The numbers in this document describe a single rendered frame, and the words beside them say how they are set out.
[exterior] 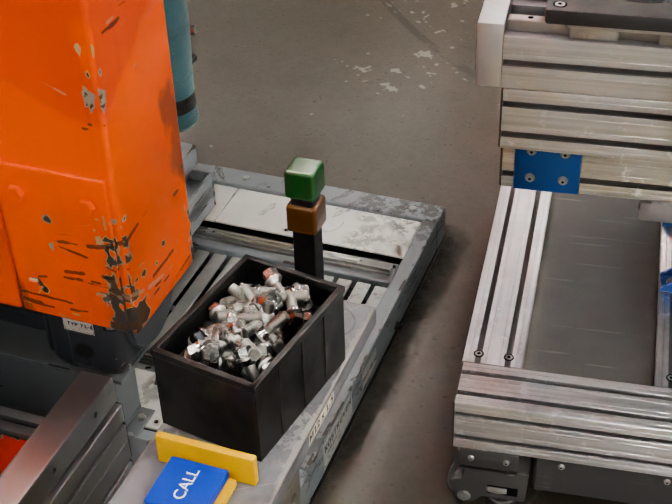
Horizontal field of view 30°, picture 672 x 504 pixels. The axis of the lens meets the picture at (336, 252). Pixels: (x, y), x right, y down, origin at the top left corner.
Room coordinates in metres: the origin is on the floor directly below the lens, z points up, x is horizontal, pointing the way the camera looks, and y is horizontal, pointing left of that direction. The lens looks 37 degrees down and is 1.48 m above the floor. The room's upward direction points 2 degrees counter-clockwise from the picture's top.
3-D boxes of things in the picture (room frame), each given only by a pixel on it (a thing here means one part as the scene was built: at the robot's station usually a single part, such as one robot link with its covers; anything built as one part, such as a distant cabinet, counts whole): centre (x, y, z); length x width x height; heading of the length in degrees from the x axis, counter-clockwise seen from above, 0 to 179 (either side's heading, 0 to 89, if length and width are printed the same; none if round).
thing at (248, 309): (1.11, 0.10, 0.51); 0.20 x 0.14 x 0.13; 149
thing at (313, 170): (1.28, 0.03, 0.64); 0.04 x 0.04 x 0.04; 68
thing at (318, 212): (1.28, 0.03, 0.59); 0.04 x 0.04 x 0.04; 68
